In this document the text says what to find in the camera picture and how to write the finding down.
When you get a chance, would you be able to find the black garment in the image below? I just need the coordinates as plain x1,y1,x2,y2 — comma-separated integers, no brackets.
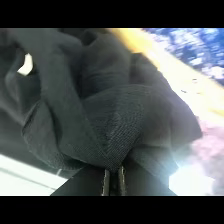
0,28,204,181

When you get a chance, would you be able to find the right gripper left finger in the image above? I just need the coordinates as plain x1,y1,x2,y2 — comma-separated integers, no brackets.
49,164,111,197

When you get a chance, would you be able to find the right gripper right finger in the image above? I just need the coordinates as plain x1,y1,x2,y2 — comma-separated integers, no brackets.
116,162,178,197

